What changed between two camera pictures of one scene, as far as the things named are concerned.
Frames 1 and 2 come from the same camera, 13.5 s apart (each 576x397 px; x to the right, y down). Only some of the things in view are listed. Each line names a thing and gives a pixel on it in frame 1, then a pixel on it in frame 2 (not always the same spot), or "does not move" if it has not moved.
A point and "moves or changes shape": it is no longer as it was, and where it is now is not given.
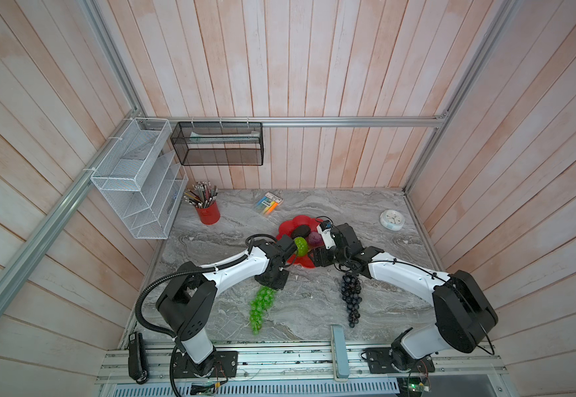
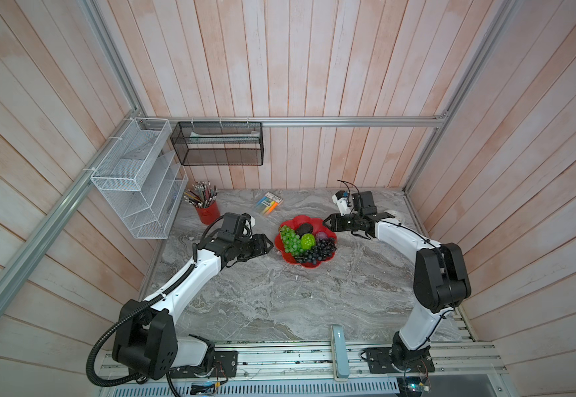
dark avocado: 301,231 does not move
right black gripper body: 342,257 -> 357,219
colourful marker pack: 268,203 does not move
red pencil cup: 211,215 does not move
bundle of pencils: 201,194 does not move
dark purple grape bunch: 351,294 moves or changes shape
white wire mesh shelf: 141,175 does not move
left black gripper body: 276,280 -> 237,243
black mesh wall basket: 219,143 does not move
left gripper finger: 287,245 -> 258,245
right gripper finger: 322,256 -> 340,222
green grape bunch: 263,300 moves or changes shape
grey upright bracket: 340,360 does not move
